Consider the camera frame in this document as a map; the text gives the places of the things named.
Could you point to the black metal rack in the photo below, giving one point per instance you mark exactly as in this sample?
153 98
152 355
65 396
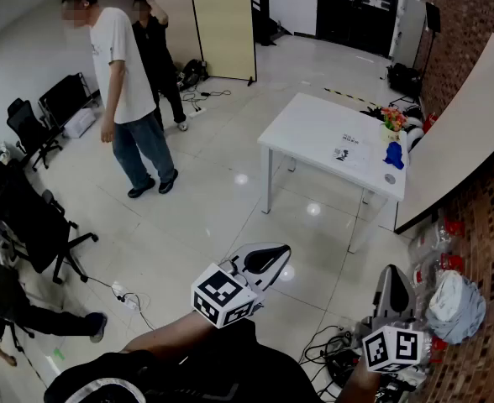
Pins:
64 97

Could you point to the person's black shirt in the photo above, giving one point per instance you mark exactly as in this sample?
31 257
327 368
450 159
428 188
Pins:
213 376

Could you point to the pile of black gear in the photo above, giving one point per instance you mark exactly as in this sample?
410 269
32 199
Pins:
372 111

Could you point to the round grey disc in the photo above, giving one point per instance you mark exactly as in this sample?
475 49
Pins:
389 179

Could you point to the red bag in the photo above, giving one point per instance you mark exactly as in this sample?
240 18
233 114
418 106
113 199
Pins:
430 123

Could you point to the white box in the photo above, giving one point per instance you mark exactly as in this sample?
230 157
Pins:
79 123

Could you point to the grey panel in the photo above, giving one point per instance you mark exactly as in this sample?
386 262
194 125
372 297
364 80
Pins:
408 32

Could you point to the white book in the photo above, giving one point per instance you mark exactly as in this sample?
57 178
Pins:
350 151

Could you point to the person's left forearm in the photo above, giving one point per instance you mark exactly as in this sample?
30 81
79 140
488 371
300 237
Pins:
171 336

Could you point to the black double door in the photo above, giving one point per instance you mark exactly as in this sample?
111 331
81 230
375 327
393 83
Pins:
356 11

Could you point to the yellow black floor tape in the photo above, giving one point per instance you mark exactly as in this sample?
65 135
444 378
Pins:
350 95

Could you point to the black office chair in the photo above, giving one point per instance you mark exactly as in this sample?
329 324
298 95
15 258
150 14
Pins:
26 128
24 221

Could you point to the white grey cloth bundle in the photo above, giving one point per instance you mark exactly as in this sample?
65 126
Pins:
455 309

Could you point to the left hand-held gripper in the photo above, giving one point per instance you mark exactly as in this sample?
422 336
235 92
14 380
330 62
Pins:
222 296

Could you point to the white round device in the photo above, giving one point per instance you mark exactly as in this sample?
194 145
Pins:
416 137
415 122

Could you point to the person's right forearm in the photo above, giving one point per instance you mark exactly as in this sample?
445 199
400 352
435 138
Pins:
360 386

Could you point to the black stand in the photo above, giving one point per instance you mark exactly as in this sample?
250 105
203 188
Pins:
432 17

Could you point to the large white leaning board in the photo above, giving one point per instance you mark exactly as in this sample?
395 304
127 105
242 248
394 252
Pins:
453 132

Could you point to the clear bottle red cap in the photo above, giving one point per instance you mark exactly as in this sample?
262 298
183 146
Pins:
453 228
419 276
450 262

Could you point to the blue cloth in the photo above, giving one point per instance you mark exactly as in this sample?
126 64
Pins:
395 155

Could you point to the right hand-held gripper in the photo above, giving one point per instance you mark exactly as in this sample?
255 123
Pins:
392 349

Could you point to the white table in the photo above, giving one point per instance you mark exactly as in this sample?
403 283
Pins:
306 128

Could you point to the potted colourful artificial flowers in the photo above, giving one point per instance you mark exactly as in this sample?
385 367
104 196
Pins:
392 124

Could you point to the black staircase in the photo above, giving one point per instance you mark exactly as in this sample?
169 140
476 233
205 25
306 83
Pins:
266 19

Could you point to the black bag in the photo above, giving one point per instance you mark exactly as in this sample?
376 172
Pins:
191 74
403 80

